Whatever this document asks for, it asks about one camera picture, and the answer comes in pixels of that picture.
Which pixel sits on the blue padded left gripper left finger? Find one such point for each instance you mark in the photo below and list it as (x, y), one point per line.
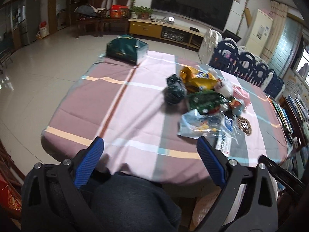
(85, 162)

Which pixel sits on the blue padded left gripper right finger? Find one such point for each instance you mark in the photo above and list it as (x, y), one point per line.
(214, 161)

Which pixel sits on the green snack wrapper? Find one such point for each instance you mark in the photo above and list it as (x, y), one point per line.
(206, 102)

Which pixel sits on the dark green bag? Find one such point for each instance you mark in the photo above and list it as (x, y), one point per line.
(175, 91)

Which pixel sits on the yellow snack bag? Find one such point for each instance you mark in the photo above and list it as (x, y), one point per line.
(196, 80)

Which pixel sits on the light blue plastic wrapper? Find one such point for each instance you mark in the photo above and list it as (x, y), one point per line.
(194, 125)

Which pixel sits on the person's leg in jeans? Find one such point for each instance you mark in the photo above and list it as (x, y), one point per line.
(123, 202)

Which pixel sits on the red orange snack packet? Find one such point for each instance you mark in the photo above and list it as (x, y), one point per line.
(233, 103)

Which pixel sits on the pink grey plaid tablecloth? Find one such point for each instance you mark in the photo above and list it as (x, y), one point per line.
(125, 105)

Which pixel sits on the pink plastic bag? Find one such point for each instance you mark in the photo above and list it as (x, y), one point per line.
(241, 94)

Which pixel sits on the white plastic bag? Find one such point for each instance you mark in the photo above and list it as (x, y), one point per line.
(224, 87)

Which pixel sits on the navy white baby fence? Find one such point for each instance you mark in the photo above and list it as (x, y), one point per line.
(225, 55)

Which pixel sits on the dark green gift box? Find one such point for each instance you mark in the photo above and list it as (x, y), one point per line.
(127, 49)

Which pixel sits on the white standing air conditioner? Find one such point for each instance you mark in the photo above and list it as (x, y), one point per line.
(258, 32)

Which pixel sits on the yellow wooden TV cabinet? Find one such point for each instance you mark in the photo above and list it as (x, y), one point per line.
(167, 32)

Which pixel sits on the dark wooden armchair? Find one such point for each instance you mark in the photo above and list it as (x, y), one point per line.
(92, 14)

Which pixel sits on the red gift box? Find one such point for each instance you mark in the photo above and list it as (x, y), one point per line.
(119, 11)

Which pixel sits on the black flat screen television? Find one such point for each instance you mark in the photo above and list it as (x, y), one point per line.
(212, 12)

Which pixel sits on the green potted plant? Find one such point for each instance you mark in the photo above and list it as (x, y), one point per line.
(142, 12)

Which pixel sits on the beige curtain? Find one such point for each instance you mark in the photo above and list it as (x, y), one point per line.
(279, 12)

